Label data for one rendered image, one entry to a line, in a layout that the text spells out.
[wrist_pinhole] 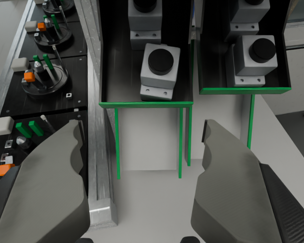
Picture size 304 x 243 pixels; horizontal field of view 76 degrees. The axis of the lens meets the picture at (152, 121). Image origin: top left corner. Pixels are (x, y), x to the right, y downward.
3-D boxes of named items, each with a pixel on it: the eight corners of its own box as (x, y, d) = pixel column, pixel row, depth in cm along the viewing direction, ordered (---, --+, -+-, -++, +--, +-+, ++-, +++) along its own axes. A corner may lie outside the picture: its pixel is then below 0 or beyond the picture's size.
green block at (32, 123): (43, 135, 49) (33, 124, 45) (38, 136, 49) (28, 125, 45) (44, 131, 50) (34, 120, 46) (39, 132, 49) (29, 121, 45)
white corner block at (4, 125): (15, 137, 53) (6, 129, 50) (-3, 140, 53) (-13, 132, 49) (19, 123, 56) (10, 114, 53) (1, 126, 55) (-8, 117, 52)
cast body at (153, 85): (169, 104, 29) (176, 88, 22) (140, 100, 29) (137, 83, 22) (177, 52, 30) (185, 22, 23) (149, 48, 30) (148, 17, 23)
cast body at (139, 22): (160, 50, 30) (163, 19, 23) (131, 50, 30) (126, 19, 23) (158, 3, 32) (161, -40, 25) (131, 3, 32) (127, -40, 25)
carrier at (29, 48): (88, 59, 73) (77, 26, 62) (19, 67, 70) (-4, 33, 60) (87, 25, 86) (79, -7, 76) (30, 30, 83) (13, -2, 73)
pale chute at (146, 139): (178, 169, 44) (181, 178, 40) (120, 169, 44) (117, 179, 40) (180, 39, 40) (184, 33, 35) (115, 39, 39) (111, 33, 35)
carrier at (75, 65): (88, 110, 59) (75, 78, 49) (3, 122, 56) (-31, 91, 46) (88, 60, 72) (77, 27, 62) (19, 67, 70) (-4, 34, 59)
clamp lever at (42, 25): (53, 42, 71) (44, 27, 63) (48, 42, 71) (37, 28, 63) (52, 33, 72) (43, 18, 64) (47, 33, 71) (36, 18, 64)
